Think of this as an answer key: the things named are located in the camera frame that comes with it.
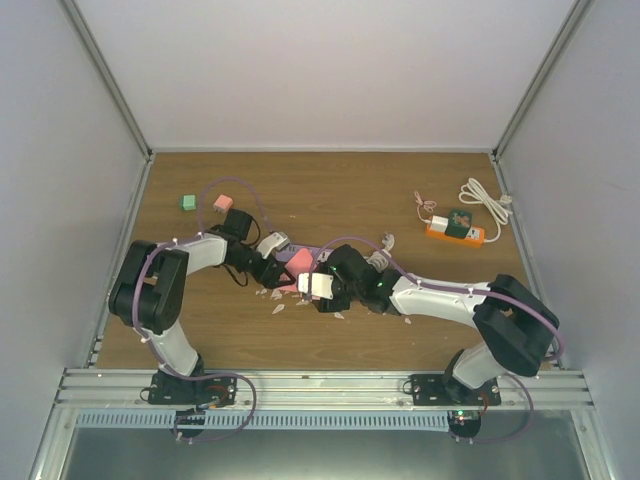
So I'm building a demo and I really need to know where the pink thin cable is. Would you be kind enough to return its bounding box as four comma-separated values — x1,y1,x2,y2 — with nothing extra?
413,189,439,224

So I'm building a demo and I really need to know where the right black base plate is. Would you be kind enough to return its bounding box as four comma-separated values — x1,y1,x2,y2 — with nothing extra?
403,373,502,407

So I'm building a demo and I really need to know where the white coiled strip cable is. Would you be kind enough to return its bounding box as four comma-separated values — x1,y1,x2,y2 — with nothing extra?
367,232,399,271

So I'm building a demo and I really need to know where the orange power strip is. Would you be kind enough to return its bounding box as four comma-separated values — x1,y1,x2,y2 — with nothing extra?
424,223,487,250

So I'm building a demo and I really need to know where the white coiled cable at back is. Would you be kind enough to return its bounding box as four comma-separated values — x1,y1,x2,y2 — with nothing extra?
459,178,516,241

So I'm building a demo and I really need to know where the green plug adapter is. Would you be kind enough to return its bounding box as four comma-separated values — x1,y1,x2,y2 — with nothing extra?
179,194,197,212

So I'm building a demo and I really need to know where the aluminium front rail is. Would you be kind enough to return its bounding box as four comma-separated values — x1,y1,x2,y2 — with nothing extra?
55,369,594,411

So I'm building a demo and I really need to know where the grey slotted cable duct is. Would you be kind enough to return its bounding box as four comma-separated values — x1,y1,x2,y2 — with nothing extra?
76,409,449,433

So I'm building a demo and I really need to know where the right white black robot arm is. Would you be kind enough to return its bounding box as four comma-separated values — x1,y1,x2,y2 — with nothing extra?
298,245,559,405

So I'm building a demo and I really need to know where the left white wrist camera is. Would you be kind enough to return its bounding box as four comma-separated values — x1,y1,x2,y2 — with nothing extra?
256,231,290,259

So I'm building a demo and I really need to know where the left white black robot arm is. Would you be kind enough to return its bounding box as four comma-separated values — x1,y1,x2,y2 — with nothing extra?
108,209,296,404

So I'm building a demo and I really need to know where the purple power strip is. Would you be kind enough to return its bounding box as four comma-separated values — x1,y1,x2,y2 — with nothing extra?
276,244,320,262

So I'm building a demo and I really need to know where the dark green cube adapter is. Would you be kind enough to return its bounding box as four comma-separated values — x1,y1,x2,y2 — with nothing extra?
445,209,473,239

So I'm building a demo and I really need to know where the white charger plug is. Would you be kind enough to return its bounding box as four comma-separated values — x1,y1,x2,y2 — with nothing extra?
430,215,449,233

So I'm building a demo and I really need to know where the pink triangular socket adapter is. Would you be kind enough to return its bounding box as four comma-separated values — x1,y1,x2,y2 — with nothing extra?
279,250,313,292

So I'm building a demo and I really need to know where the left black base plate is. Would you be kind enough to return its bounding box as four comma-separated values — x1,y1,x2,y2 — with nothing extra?
140,371,237,409

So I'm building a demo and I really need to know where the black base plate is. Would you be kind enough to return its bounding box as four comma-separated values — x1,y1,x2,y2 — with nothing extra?
403,373,502,407
140,371,237,409

